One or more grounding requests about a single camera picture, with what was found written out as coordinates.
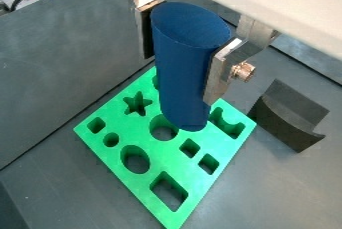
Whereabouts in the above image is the dark grey curved block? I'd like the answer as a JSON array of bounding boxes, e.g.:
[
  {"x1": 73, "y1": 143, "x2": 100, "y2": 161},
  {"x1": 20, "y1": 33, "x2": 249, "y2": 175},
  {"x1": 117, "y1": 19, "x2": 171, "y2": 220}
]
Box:
[{"x1": 247, "y1": 79, "x2": 328, "y2": 153}]

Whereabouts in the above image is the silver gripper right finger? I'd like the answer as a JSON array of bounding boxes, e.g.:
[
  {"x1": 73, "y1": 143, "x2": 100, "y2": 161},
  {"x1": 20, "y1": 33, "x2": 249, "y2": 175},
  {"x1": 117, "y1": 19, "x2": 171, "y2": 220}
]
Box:
[{"x1": 203, "y1": 15, "x2": 279, "y2": 105}]

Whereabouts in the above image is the blue oval cylinder block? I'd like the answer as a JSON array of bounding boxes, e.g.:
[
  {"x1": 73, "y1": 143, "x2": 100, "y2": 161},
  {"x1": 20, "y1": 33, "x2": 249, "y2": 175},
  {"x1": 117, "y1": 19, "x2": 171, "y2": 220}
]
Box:
[{"x1": 151, "y1": 2, "x2": 231, "y2": 131}]

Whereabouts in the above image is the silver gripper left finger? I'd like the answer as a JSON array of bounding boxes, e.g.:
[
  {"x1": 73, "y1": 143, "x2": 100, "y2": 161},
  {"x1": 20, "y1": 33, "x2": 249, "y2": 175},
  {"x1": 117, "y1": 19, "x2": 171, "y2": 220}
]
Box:
[{"x1": 132, "y1": 0, "x2": 164, "y2": 59}]

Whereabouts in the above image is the green shape sorter board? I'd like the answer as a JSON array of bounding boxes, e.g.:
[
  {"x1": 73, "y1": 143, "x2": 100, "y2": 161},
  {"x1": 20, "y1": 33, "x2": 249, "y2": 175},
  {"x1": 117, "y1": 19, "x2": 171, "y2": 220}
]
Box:
[{"x1": 73, "y1": 69, "x2": 255, "y2": 229}]

